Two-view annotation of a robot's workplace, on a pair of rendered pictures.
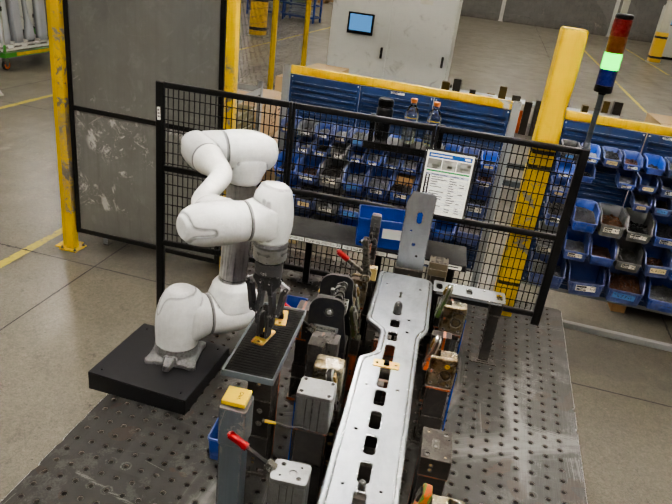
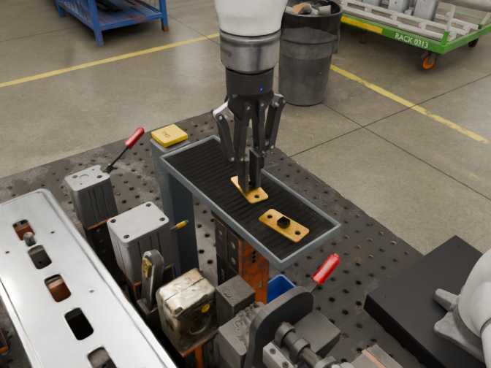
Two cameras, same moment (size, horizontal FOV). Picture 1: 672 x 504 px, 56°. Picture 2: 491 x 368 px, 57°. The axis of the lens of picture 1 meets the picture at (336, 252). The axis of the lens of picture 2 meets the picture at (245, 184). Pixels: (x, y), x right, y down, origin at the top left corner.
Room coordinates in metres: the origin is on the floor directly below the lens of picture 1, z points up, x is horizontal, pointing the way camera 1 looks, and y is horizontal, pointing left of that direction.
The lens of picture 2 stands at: (1.93, -0.31, 1.68)
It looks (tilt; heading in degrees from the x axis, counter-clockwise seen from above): 38 degrees down; 134
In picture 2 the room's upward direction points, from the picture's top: straight up
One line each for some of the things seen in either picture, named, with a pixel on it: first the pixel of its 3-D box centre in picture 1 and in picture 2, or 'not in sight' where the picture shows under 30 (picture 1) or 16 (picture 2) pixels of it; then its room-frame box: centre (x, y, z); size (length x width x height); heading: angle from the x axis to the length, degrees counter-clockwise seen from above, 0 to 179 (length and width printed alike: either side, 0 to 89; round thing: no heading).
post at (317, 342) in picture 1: (310, 393); (237, 356); (1.59, 0.02, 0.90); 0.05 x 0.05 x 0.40; 82
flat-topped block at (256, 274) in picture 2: (261, 406); (242, 274); (1.47, 0.16, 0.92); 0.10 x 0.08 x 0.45; 172
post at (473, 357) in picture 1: (489, 330); not in sight; (2.22, -0.66, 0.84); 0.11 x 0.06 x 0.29; 82
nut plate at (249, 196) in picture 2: (263, 335); (248, 185); (1.48, 0.17, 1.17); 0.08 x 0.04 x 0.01; 162
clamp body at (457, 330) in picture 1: (447, 343); not in sight; (2.03, -0.46, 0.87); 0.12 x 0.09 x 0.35; 82
